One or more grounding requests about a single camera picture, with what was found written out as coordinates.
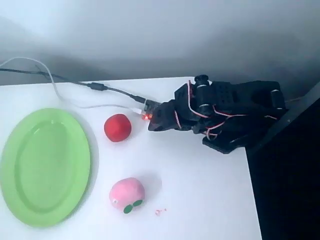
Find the black so-100 robot arm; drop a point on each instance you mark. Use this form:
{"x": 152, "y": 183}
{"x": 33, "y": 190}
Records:
{"x": 232, "y": 100}

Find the green oval plastic plate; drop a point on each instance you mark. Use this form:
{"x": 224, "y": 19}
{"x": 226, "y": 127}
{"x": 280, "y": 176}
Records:
{"x": 50, "y": 172}

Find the pink plush peach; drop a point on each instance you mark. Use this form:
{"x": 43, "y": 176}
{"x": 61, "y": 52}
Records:
{"x": 126, "y": 191}

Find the small controller circuit board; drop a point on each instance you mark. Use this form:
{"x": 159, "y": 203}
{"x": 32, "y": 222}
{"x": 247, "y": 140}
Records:
{"x": 149, "y": 107}

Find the red plush apple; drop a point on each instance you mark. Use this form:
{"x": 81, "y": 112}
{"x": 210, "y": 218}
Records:
{"x": 117, "y": 128}

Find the black furniture panel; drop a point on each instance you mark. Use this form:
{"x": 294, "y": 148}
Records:
{"x": 287, "y": 180}

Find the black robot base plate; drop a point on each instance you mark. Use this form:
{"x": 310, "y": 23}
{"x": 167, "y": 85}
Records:
{"x": 225, "y": 145}

